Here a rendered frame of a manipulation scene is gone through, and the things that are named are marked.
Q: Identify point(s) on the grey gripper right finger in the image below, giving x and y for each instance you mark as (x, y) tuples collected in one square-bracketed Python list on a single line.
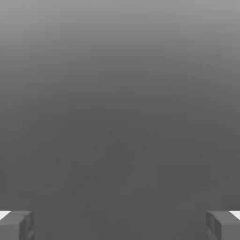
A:
[(225, 227)]

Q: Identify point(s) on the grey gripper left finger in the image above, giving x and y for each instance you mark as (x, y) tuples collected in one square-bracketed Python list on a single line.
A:
[(13, 226)]

